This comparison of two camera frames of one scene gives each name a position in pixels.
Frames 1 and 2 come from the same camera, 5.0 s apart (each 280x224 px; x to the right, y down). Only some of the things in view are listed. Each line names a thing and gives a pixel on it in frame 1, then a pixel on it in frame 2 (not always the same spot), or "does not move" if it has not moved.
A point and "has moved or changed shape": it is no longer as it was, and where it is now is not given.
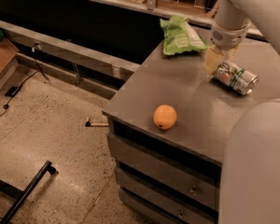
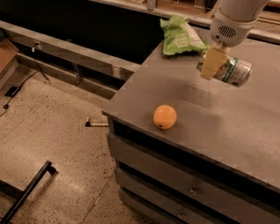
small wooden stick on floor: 88,123 does not move
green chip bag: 179,37 does not move
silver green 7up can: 239,79 has moved or changed shape
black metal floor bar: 17,193 does not move
